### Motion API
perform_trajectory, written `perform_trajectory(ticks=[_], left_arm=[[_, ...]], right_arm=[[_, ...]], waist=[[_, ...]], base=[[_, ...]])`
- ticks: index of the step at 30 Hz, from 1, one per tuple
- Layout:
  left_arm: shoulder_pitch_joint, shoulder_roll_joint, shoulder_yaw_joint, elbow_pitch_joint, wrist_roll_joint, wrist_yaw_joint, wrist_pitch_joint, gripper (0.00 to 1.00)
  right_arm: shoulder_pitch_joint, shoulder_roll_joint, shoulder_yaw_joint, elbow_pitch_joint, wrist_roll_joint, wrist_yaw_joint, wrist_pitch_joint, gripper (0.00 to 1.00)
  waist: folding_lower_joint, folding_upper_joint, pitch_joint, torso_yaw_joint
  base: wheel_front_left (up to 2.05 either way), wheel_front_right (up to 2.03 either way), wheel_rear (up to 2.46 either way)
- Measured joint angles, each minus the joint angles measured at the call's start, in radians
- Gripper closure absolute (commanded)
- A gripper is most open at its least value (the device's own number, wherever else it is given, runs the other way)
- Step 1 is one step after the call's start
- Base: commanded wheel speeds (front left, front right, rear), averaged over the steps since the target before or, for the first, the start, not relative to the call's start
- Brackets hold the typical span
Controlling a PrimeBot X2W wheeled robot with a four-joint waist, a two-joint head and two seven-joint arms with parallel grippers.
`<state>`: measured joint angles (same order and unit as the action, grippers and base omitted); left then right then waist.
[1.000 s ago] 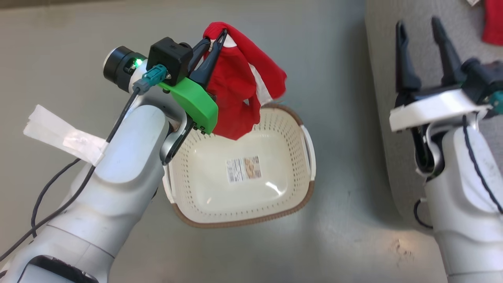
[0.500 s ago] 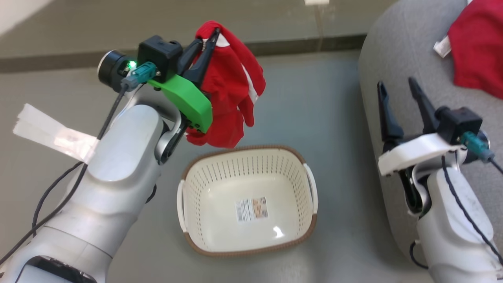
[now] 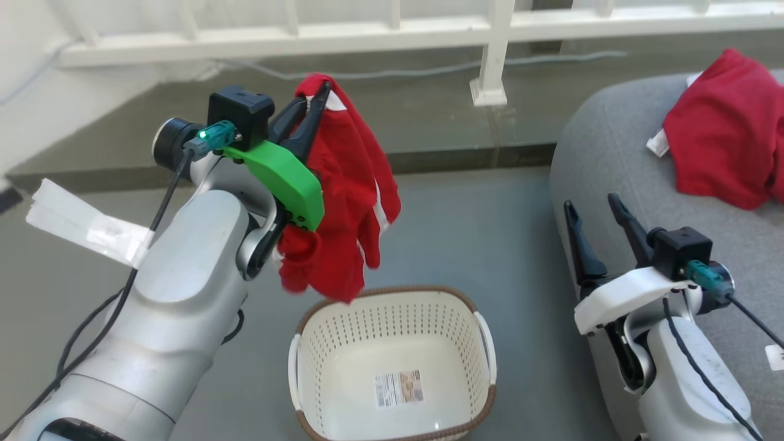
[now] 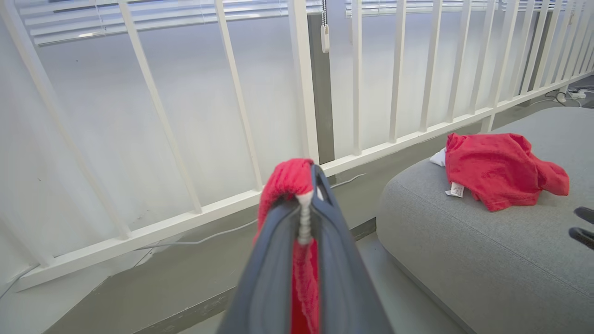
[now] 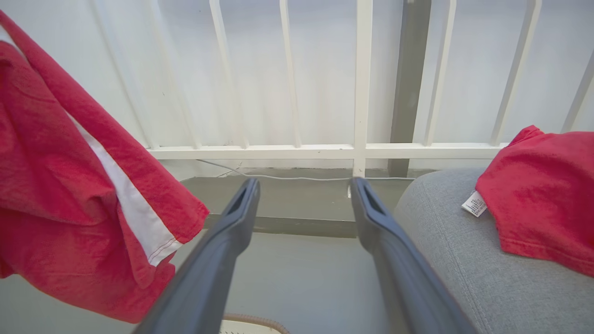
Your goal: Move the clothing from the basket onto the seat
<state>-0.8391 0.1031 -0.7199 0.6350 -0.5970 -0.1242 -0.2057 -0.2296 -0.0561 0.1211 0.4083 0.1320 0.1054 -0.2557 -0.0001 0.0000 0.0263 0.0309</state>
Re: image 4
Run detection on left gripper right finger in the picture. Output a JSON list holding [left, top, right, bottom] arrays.
[[310, 165, 395, 334]]

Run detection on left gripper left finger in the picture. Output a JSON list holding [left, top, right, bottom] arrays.
[[218, 195, 303, 334]]

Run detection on red garment with white trim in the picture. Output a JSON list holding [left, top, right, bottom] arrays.
[[254, 159, 322, 334]]

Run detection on red garment with white sleeve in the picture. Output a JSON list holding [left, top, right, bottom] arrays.
[[429, 132, 570, 212]]

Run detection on grey fabric sofa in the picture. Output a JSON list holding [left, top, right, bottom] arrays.
[[376, 108, 594, 334]]

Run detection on white power strip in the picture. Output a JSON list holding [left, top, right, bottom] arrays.
[[556, 89, 587, 103]]

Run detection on white metal railing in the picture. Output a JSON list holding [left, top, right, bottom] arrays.
[[0, 0, 594, 293]]

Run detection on dark grey window pillar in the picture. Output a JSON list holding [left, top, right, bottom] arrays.
[[308, 13, 336, 164]]

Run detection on white window blinds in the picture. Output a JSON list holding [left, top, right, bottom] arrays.
[[14, 0, 594, 47]]

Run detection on white blind cord pull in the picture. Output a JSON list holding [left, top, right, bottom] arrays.
[[320, 0, 331, 54]]

